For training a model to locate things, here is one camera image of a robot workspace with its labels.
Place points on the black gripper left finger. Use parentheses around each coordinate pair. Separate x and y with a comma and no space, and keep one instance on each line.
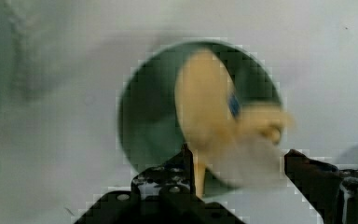
(163,194)

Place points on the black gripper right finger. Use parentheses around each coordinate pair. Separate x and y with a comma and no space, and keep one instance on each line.
(332,192)

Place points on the peeled banana toy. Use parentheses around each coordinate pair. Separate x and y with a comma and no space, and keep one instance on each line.
(237,143)

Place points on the light green mug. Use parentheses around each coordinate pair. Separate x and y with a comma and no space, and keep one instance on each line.
(148,128)

